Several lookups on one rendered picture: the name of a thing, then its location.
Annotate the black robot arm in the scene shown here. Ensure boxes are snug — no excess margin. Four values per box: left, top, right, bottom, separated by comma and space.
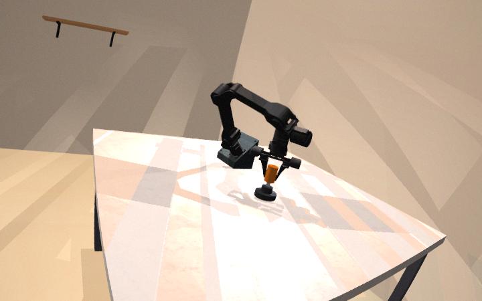
210, 83, 313, 159

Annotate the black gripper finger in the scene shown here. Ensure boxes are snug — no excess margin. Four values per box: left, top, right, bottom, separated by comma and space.
258, 158, 269, 178
275, 164, 290, 181

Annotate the orange knob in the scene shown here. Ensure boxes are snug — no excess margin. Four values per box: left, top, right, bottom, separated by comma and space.
264, 165, 278, 183

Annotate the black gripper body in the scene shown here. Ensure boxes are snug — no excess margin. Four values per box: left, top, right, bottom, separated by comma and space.
249, 137, 302, 169

